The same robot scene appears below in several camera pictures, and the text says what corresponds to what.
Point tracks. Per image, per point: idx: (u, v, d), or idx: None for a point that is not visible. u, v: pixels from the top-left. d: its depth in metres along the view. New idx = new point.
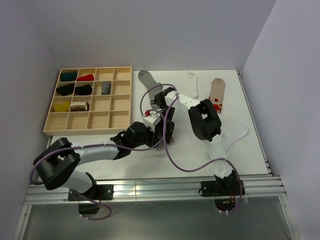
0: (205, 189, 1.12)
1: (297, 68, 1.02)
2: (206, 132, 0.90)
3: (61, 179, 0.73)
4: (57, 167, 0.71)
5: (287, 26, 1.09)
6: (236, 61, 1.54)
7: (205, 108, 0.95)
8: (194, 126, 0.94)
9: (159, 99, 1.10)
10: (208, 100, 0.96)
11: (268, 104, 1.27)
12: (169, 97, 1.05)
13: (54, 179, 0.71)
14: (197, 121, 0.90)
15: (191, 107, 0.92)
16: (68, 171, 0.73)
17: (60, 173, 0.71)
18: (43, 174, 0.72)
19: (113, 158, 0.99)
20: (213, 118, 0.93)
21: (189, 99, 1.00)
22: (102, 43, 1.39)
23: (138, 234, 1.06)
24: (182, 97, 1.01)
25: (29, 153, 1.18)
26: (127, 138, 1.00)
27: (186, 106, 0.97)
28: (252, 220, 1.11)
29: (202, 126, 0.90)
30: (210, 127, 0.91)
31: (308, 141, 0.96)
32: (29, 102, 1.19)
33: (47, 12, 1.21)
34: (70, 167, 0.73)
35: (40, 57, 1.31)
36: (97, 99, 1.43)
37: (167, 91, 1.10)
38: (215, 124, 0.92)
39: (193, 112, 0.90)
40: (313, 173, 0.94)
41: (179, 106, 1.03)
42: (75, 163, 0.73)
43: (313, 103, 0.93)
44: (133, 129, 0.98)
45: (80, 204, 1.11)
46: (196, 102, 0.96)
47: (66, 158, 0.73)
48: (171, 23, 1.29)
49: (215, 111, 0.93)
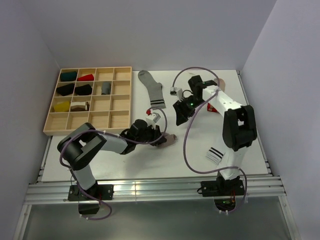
0: (205, 188, 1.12)
1: (297, 68, 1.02)
2: (236, 142, 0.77)
3: (87, 159, 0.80)
4: (88, 146, 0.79)
5: (287, 24, 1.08)
6: (236, 61, 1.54)
7: (244, 115, 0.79)
8: (224, 131, 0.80)
9: (196, 88, 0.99)
10: (252, 107, 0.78)
11: (268, 104, 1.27)
12: (208, 90, 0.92)
13: (82, 158, 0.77)
14: (231, 127, 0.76)
15: (228, 110, 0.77)
16: (95, 151, 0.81)
17: (90, 151, 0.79)
18: (71, 155, 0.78)
19: (121, 152, 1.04)
20: (249, 129, 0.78)
21: (229, 100, 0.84)
22: (102, 43, 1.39)
23: (138, 234, 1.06)
24: (221, 95, 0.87)
25: (30, 152, 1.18)
26: (131, 134, 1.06)
27: (223, 107, 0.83)
28: (252, 221, 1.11)
29: (234, 134, 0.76)
30: (243, 137, 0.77)
31: (308, 140, 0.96)
32: (29, 101, 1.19)
33: (47, 12, 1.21)
34: (98, 147, 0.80)
35: (40, 57, 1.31)
36: (96, 99, 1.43)
37: (208, 83, 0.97)
38: (251, 136, 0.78)
39: (229, 116, 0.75)
40: (313, 172, 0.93)
41: (215, 105, 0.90)
42: (101, 144, 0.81)
43: (313, 102, 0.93)
44: (136, 126, 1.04)
45: (80, 204, 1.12)
46: (236, 105, 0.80)
47: (94, 138, 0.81)
48: (171, 23, 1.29)
49: (254, 122, 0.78)
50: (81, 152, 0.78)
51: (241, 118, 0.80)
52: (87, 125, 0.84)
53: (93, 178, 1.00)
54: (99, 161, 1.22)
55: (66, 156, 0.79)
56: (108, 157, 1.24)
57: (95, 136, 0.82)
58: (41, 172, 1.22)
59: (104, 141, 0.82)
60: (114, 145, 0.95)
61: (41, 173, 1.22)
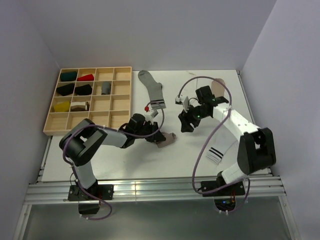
0: (205, 189, 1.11)
1: (297, 68, 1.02)
2: (253, 168, 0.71)
3: (90, 154, 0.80)
4: (90, 141, 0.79)
5: (287, 25, 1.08)
6: (236, 61, 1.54)
7: (261, 138, 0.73)
8: (240, 156, 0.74)
9: (206, 105, 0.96)
10: (270, 130, 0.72)
11: (268, 104, 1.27)
12: (220, 109, 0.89)
13: (86, 152, 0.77)
14: (248, 153, 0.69)
15: (244, 134, 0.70)
16: (97, 145, 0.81)
17: (93, 145, 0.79)
18: (74, 150, 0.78)
19: (122, 145, 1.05)
20: (267, 154, 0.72)
21: (244, 121, 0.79)
22: (102, 43, 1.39)
23: (138, 234, 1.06)
24: (235, 116, 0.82)
25: (30, 152, 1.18)
26: (130, 128, 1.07)
27: (238, 129, 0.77)
28: (252, 221, 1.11)
29: (251, 160, 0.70)
30: (260, 163, 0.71)
31: (308, 140, 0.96)
32: (29, 101, 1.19)
33: (47, 12, 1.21)
34: (100, 141, 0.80)
35: (40, 57, 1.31)
36: (96, 99, 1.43)
37: (218, 100, 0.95)
38: (268, 161, 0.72)
39: (246, 142, 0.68)
40: (313, 172, 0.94)
41: (229, 126, 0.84)
42: (103, 137, 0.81)
43: (313, 102, 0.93)
44: (135, 119, 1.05)
45: (80, 204, 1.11)
46: (253, 127, 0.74)
47: (96, 133, 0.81)
48: (171, 23, 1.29)
49: (272, 147, 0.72)
50: (84, 147, 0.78)
51: (257, 141, 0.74)
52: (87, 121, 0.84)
53: (93, 176, 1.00)
54: (99, 161, 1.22)
55: (68, 153, 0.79)
56: (108, 157, 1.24)
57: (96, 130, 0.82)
58: (41, 172, 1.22)
59: (105, 135, 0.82)
60: (113, 139, 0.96)
61: (41, 173, 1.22)
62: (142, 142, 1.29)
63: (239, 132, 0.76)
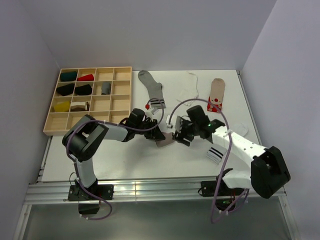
0: (205, 189, 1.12)
1: (297, 68, 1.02)
2: (272, 191, 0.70)
3: (93, 149, 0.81)
4: (92, 136, 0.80)
5: (287, 24, 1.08)
6: (236, 61, 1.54)
7: (269, 157, 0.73)
8: (254, 181, 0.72)
9: (203, 131, 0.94)
10: (277, 148, 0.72)
11: (268, 104, 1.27)
12: (219, 135, 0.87)
13: (89, 147, 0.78)
14: (264, 178, 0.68)
15: (255, 159, 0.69)
16: (99, 140, 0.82)
17: (95, 140, 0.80)
18: (77, 146, 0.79)
19: (123, 139, 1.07)
20: (281, 172, 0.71)
21: (248, 143, 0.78)
22: (102, 43, 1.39)
23: (138, 234, 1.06)
24: (237, 139, 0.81)
25: (30, 152, 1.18)
26: (130, 122, 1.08)
27: (245, 153, 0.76)
28: (252, 221, 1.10)
29: (267, 184, 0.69)
30: (276, 184, 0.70)
31: (308, 140, 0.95)
32: (29, 101, 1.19)
33: (47, 12, 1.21)
34: (102, 136, 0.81)
35: (40, 57, 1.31)
36: (96, 99, 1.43)
37: (214, 124, 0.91)
38: (283, 179, 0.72)
39: (259, 167, 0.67)
40: (313, 172, 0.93)
41: (234, 150, 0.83)
42: (105, 132, 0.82)
43: (313, 102, 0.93)
44: (135, 113, 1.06)
45: (80, 204, 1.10)
46: (260, 149, 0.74)
47: (97, 128, 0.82)
48: (171, 23, 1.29)
49: (284, 164, 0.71)
50: (87, 143, 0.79)
51: (267, 161, 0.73)
52: (88, 117, 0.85)
53: (94, 175, 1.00)
54: (99, 161, 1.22)
55: (72, 149, 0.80)
56: (108, 156, 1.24)
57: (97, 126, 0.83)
58: (41, 172, 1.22)
59: (106, 129, 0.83)
60: (114, 134, 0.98)
61: (41, 173, 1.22)
62: (142, 142, 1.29)
63: (248, 157, 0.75)
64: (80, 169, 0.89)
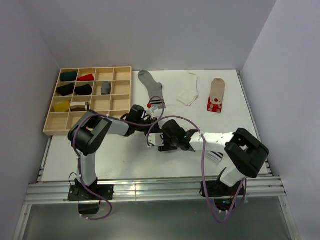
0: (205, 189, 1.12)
1: (297, 68, 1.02)
2: (256, 168, 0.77)
3: (98, 142, 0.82)
4: (97, 129, 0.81)
5: (287, 25, 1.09)
6: (236, 61, 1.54)
7: (241, 139, 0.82)
8: (237, 165, 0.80)
9: (184, 144, 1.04)
10: (242, 129, 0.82)
11: (268, 104, 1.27)
12: (195, 139, 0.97)
13: (95, 140, 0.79)
14: (242, 158, 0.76)
15: (226, 145, 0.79)
16: (104, 133, 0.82)
17: (101, 133, 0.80)
18: (83, 140, 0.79)
19: (124, 134, 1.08)
20: (257, 148, 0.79)
21: (218, 136, 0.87)
22: (102, 43, 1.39)
23: (138, 234, 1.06)
24: (209, 137, 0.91)
25: (29, 152, 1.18)
26: (130, 118, 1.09)
27: (219, 144, 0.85)
28: (252, 221, 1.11)
29: (248, 162, 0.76)
30: (256, 160, 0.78)
31: (308, 140, 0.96)
32: (29, 101, 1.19)
33: (47, 12, 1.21)
34: (106, 129, 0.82)
35: (40, 57, 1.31)
36: (96, 99, 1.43)
37: (189, 134, 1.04)
38: (262, 153, 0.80)
39: (232, 149, 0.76)
40: (313, 172, 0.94)
41: (210, 148, 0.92)
42: (109, 125, 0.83)
43: (313, 102, 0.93)
44: (135, 109, 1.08)
45: (80, 204, 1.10)
46: (229, 136, 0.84)
47: (101, 121, 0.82)
48: (171, 23, 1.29)
49: (256, 140, 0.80)
50: (93, 136, 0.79)
51: (241, 143, 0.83)
52: (91, 112, 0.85)
53: (94, 173, 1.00)
54: (99, 161, 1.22)
55: (78, 143, 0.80)
56: (108, 156, 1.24)
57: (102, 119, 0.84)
58: (41, 172, 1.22)
59: (110, 123, 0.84)
60: (118, 129, 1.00)
61: (41, 173, 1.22)
62: (142, 142, 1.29)
63: (222, 147, 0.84)
64: (84, 165, 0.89)
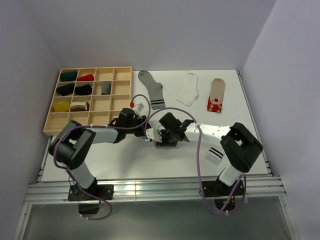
0: (205, 189, 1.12)
1: (297, 68, 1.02)
2: (248, 162, 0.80)
3: (81, 155, 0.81)
4: (79, 143, 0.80)
5: (287, 25, 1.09)
6: (236, 61, 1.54)
7: (237, 134, 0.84)
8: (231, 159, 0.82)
9: (178, 135, 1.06)
10: (239, 123, 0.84)
11: (268, 104, 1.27)
12: (190, 130, 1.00)
13: (77, 154, 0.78)
14: (236, 153, 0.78)
15: (223, 138, 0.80)
16: (86, 146, 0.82)
17: (83, 146, 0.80)
18: (65, 154, 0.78)
19: (113, 141, 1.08)
20: (252, 144, 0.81)
21: (215, 128, 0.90)
22: (102, 43, 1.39)
23: (138, 234, 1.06)
24: (205, 129, 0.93)
25: (29, 152, 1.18)
26: (120, 122, 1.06)
27: (215, 137, 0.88)
28: (252, 221, 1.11)
29: (243, 157, 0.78)
30: (250, 156, 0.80)
31: (308, 140, 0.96)
32: (29, 102, 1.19)
33: (47, 11, 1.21)
34: (89, 142, 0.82)
35: (40, 57, 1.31)
36: (96, 99, 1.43)
37: (185, 124, 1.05)
38: (256, 149, 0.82)
39: (228, 143, 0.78)
40: (313, 173, 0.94)
41: (205, 139, 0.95)
42: (92, 137, 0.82)
43: (313, 102, 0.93)
44: (123, 113, 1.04)
45: (80, 204, 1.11)
46: (226, 129, 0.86)
47: (84, 134, 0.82)
48: (171, 23, 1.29)
49: (252, 136, 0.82)
50: (75, 150, 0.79)
51: (237, 138, 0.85)
52: (73, 123, 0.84)
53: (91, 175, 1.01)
54: (99, 161, 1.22)
55: (60, 158, 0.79)
56: (108, 156, 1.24)
57: (84, 131, 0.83)
58: (41, 172, 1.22)
59: (93, 134, 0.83)
60: (106, 135, 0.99)
61: (41, 173, 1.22)
62: (142, 142, 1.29)
63: (218, 139, 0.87)
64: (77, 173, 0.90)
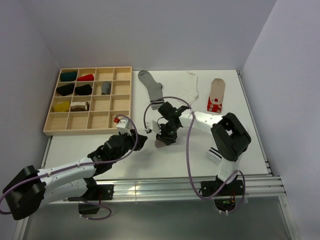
0: (205, 188, 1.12)
1: (297, 68, 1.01)
2: (236, 152, 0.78)
3: (29, 209, 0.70)
4: (23, 199, 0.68)
5: (287, 25, 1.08)
6: (236, 61, 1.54)
7: (228, 124, 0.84)
8: (219, 147, 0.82)
9: (172, 119, 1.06)
10: (232, 114, 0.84)
11: (268, 104, 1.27)
12: (185, 116, 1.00)
13: (19, 209, 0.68)
14: (224, 141, 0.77)
15: (214, 125, 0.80)
16: (34, 202, 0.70)
17: (27, 204, 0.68)
18: (10, 204, 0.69)
19: (92, 175, 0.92)
20: (241, 135, 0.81)
21: (208, 116, 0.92)
22: (102, 43, 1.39)
23: (138, 234, 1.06)
24: (199, 115, 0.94)
25: (29, 153, 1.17)
26: (105, 153, 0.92)
27: (206, 124, 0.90)
28: (252, 221, 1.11)
29: (231, 145, 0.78)
30: (238, 146, 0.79)
31: (308, 141, 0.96)
32: (29, 102, 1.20)
33: (47, 11, 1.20)
34: (36, 198, 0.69)
35: (40, 57, 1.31)
36: (97, 99, 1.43)
37: (180, 110, 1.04)
38: (245, 141, 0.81)
39: (218, 129, 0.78)
40: (313, 173, 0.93)
41: (197, 125, 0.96)
42: (39, 194, 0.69)
43: (313, 102, 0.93)
44: (109, 144, 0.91)
45: (80, 204, 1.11)
46: (217, 118, 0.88)
47: (32, 188, 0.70)
48: (171, 23, 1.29)
49: (242, 127, 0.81)
50: (17, 207, 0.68)
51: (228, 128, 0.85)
52: (30, 170, 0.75)
53: (84, 187, 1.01)
54: None
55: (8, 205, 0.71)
56: None
57: (34, 185, 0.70)
58: None
59: (42, 191, 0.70)
60: (78, 173, 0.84)
61: None
62: None
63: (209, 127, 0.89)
64: (62, 194, 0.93)
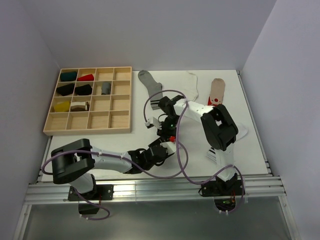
0: (205, 188, 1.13)
1: (298, 68, 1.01)
2: (222, 141, 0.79)
3: (70, 179, 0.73)
4: (71, 168, 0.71)
5: (287, 25, 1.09)
6: (236, 61, 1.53)
7: (218, 114, 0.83)
8: (207, 136, 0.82)
9: (167, 108, 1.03)
10: (222, 105, 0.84)
11: (268, 104, 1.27)
12: (179, 104, 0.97)
13: (63, 176, 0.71)
14: (211, 129, 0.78)
15: (204, 114, 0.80)
16: (79, 174, 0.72)
17: (72, 174, 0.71)
18: (56, 168, 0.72)
19: (124, 172, 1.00)
20: (228, 126, 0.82)
21: (200, 106, 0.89)
22: (102, 43, 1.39)
23: (138, 234, 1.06)
24: (192, 105, 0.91)
25: (29, 152, 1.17)
26: (144, 156, 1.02)
27: (197, 114, 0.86)
28: (252, 221, 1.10)
29: (217, 134, 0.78)
30: (225, 136, 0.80)
31: (308, 140, 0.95)
32: (30, 101, 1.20)
33: (46, 12, 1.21)
34: (82, 171, 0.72)
35: (40, 57, 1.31)
36: (96, 99, 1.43)
37: (176, 99, 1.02)
38: (232, 131, 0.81)
39: (207, 119, 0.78)
40: (313, 173, 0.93)
41: (189, 115, 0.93)
42: (87, 168, 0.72)
43: (313, 102, 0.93)
44: (152, 151, 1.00)
45: (80, 204, 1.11)
46: (209, 108, 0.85)
47: (82, 161, 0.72)
48: (171, 23, 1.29)
49: (230, 118, 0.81)
50: (61, 173, 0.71)
51: (218, 119, 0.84)
52: (85, 142, 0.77)
53: (91, 185, 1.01)
54: None
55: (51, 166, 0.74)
56: None
57: (84, 159, 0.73)
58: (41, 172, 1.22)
59: (89, 167, 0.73)
60: (118, 166, 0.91)
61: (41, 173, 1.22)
62: (142, 142, 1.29)
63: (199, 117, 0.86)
64: (78, 181, 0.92)
